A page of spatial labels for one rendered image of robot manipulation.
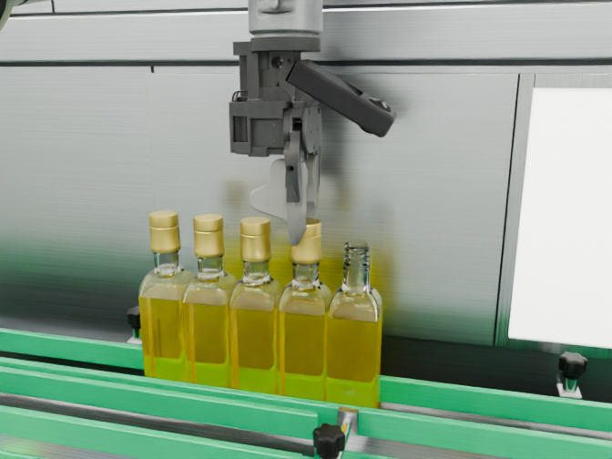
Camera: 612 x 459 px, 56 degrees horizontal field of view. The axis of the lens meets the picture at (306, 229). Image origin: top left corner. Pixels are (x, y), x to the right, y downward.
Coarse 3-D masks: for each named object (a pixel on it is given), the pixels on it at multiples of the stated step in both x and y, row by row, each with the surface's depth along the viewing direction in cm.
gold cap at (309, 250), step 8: (312, 224) 62; (320, 224) 63; (312, 232) 62; (320, 232) 63; (304, 240) 62; (312, 240) 62; (320, 240) 63; (296, 248) 63; (304, 248) 62; (312, 248) 63; (320, 248) 63; (296, 256) 63; (304, 256) 63; (312, 256) 63; (320, 256) 64
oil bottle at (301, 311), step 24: (288, 288) 64; (312, 288) 64; (288, 312) 64; (312, 312) 63; (288, 336) 64; (312, 336) 64; (288, 360) 65; (312, 360) 64; (288, 384) 66; (312, 384) 65
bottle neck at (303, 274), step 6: (294, 264) 64; (300, 264) 63; (306, 264) 63; (312, 264) 63; (318, 264) 64; (294, 270) 64; (300, 270) 64; (306, 270) 63; (312, 270) 64; (318, 270) 65; (294, 276) 64; (300, 276) 64; (306, 276) 64; (312, 276) 64; (318, 276) 65; (294, 282) 64; (300, 282) 64; (306, 282) 64; (312, 282) 64; (318, 282) 65
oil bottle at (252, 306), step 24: (240, 288) 65; (264, 288) 65; (240, 312) 65; (264, 312) 64; (240, 336) 66; (264, 336) 65; (240, 360) 66; (264, 360) 66; (240, 384) 67; (264, 384) 67
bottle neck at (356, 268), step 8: (344, 248) 62; (352, 248) 61; (360, 248) 61; (368, 248) 62; (344, 256) 62; (352, 256) 61; (360, 256) 61; (368, 256) 62; (344, 264) 62; (352, 264) 62; (360, 264) 62; (368, 264) 62; (344, 272) 63; (352, 272) 62; (360, 272) 62; (368, 272) 63; (344, 280) 63; (352, 280) 62; (360, 280) 62; (368, 280) 63; (344, 288) 63; (352, 288) 62; (360, 288) 62; (368, 288) 63
